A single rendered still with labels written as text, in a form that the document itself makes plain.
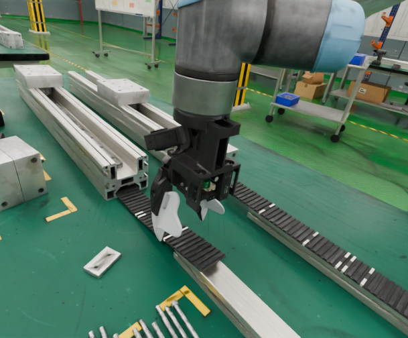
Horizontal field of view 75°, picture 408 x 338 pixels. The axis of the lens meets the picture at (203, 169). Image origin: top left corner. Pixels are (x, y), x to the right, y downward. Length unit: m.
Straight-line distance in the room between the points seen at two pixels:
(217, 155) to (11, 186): 0.41
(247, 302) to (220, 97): 0.27
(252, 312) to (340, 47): 0.33
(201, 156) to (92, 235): 0.28
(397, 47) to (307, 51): 7.78
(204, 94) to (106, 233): 0.33
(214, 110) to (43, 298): 0.34
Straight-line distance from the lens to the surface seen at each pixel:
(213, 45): 0.29
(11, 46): 2.40
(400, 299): 0.52
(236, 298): 0.41
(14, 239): 0.56
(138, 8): 6.32
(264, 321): 0.40
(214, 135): 0.30
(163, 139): 0.39
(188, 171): 0.33
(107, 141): 0.71
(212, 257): 0.43
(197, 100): 0.30
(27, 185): 0.62
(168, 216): 0.39
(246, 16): 0.29
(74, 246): 0.51
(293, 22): 0.31
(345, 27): 0.33
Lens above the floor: 1.14
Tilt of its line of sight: 30 degrees down
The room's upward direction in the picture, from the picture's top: 8 degrees clockwise
